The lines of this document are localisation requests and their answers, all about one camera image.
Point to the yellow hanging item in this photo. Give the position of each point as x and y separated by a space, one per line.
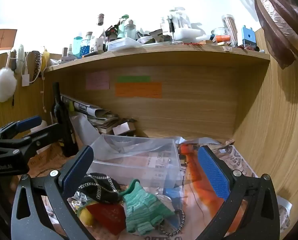
45 58

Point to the pink sticky note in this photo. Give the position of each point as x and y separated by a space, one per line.
97 80

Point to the green knit glove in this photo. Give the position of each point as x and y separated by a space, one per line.
141 205

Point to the dark wine bottle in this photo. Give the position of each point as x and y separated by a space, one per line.
63 120

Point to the clear plastic bag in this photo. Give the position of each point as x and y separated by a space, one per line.
149 145

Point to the small white box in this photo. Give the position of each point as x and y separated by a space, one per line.
122 128

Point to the green sticky note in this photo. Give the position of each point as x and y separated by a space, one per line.
134 78

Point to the brown hanging cloth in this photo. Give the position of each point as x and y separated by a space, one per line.
279 25

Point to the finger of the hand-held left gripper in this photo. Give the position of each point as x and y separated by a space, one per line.
51 132
28 123

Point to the red and yellow soft toy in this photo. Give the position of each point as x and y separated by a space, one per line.
106 212

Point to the blue box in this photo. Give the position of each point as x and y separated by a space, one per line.
247 36

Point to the wooden shelf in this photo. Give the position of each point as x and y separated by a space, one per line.
164 56

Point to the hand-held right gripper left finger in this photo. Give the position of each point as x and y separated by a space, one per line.
78 166

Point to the blue liquid bottle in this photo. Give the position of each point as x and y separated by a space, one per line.
84 46

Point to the tall clear jar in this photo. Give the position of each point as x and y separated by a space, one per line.
230 27

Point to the orange printed newspaper sheet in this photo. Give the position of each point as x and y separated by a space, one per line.
201 180

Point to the teal capped bottle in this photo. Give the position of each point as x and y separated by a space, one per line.
121 27

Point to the brown cardboard sheet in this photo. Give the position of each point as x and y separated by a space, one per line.
1 39

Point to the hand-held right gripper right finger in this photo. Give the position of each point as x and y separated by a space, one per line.
214 173

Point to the white fluffy puff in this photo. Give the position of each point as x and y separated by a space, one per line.
4 86

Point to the orange sticky note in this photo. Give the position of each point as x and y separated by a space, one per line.
138 90

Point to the white plastic tub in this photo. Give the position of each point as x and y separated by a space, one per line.
122 43

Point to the stack of newspapers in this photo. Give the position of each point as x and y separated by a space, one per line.
98 116

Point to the clear glass bottle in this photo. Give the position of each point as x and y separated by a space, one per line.
100 32

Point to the white hanging tag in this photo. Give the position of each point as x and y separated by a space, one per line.
25 79

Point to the clear plastic storage box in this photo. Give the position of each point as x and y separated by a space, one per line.
136 160

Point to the orange tube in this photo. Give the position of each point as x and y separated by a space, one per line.
222 38

